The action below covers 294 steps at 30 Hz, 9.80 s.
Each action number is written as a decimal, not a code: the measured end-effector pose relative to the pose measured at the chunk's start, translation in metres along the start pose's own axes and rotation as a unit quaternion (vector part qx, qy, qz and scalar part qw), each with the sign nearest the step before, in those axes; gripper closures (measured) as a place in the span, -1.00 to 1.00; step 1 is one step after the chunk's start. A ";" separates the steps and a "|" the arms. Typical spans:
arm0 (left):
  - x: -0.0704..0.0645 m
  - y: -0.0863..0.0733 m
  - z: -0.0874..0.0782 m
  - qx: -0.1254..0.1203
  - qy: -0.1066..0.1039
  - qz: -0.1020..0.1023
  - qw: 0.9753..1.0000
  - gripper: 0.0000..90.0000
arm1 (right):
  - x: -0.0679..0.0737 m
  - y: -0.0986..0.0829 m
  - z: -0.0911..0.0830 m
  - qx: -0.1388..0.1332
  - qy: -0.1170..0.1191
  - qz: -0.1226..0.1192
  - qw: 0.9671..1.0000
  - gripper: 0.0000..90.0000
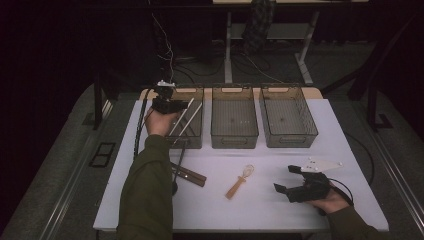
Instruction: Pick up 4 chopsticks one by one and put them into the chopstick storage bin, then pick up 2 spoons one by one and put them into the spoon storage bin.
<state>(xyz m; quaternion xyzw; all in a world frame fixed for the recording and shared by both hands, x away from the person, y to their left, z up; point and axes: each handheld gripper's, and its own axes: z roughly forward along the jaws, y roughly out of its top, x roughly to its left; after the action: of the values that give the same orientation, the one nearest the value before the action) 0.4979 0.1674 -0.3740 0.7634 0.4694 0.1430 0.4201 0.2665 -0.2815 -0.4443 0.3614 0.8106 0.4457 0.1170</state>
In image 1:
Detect wooden handle clear spoon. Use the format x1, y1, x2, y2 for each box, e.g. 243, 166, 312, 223
225, 164, 255, 200

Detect metal chopstick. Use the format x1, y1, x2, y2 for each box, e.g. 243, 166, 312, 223
182, 121, 198, 138

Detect thin white cable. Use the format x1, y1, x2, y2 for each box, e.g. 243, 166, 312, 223
151, 13, 176, 84

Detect smoky clear plastic bin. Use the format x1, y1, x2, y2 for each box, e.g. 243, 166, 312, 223
258, 83, 319, 149
153, 83, 205, 150
210, 83, 260, 150

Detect person's right hand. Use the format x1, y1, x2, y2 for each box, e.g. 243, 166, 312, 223
304, 188, 351, 215

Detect long thin black cable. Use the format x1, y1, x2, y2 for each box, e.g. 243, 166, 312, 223
343, 131, 376, 187

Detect right hand-held gripper black cable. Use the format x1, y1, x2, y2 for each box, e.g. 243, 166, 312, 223
328, 178, 355, 206

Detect desk with white legs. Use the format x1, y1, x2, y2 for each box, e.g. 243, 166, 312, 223
212, 0, 369, 86

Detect left hand-held gripper black cable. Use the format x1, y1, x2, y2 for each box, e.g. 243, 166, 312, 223
133, 85, 159, 161

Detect black metal stand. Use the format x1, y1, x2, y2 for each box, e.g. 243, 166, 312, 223
93, 71, 121, 131
321, 13, 418, 133

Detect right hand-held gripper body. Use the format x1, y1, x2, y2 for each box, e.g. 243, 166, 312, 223
288, 157, 344, 204

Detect tangled black cables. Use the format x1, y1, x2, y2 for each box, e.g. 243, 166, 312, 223
174, 49, 284, 84

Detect dark plaid cloth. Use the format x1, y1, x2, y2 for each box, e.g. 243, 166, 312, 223
242, 0, 277, 54

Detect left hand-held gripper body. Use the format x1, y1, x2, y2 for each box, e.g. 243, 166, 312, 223
151, 79, 180, 115

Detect person's left hand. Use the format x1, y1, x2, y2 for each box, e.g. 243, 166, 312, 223
144, 108, 180, 137

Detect metal rail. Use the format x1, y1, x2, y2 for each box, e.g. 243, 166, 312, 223
364, 123, 424, 228
39, 99, 114, 240

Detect hand-held gripper black cable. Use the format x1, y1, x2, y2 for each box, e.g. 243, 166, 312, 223
328, 178, 355, 206
133, 85, 159, 161

